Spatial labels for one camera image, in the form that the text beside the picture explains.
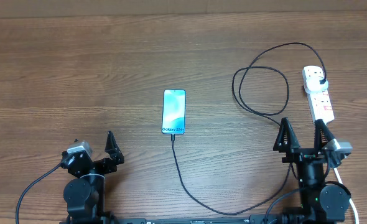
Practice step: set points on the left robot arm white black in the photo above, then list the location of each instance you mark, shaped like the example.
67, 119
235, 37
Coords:
85, 194

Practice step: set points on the white charger plug adapter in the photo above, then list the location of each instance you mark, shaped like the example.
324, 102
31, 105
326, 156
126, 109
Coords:
314, 85

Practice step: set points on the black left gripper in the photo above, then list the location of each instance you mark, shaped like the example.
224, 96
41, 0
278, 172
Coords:
116, 155

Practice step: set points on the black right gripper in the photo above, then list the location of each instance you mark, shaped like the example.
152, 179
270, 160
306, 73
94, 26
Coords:
298, 154

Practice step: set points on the white power strip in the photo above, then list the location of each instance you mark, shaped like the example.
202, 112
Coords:
319, 103

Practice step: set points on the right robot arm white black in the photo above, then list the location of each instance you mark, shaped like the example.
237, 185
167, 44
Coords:
321, 201

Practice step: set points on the blue smartphone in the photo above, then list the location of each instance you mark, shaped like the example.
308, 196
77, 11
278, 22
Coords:
173, 113

